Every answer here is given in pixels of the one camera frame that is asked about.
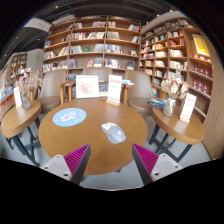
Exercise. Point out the tall curved wooden bookshelf unit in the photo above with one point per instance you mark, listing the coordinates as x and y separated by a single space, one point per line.
173 56

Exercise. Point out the small white card sign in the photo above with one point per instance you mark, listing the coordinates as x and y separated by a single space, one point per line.
188 106
17 97

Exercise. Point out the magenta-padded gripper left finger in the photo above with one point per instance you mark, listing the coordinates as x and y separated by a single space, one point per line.
77 158

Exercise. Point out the low orange display shelf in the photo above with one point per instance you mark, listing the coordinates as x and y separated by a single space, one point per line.
5 90

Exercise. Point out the grey computer mouse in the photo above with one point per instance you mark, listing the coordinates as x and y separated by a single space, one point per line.
114 133

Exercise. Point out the white framed floral picture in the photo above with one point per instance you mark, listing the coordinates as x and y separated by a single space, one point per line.
87 86

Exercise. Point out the stack of dark blue books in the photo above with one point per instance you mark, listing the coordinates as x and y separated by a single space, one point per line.
156 102

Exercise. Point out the white hanging ceiling panel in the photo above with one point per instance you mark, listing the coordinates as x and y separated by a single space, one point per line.
37 24

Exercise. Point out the round light blue mouse pad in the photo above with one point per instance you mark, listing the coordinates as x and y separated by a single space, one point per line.
69 117

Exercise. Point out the white and red sign stand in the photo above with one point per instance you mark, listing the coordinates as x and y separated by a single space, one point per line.
114 88

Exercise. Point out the distant wooden bookshelf unit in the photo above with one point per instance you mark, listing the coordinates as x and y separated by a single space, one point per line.
18 66

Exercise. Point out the dark upright book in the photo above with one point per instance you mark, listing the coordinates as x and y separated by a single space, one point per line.
103 87

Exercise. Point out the glass vase with dried flowers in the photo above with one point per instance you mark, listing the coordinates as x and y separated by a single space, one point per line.
169 106
26 100

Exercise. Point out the light blue flat book stack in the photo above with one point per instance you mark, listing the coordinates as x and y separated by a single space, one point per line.
127 81

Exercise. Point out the round wooden side table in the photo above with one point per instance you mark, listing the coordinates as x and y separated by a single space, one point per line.
18 118
176 126

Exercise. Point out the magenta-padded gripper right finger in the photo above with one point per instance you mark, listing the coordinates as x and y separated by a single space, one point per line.
146 159

